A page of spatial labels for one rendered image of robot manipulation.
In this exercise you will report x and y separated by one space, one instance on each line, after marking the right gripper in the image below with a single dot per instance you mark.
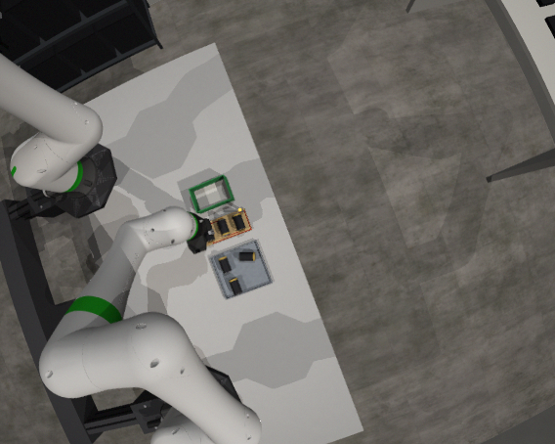
199 244

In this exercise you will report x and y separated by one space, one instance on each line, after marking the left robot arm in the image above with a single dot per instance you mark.
68 131

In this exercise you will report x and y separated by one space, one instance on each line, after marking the tan battery holder board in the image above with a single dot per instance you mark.
231 225

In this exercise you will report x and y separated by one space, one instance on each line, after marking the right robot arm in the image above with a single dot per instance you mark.
150 350

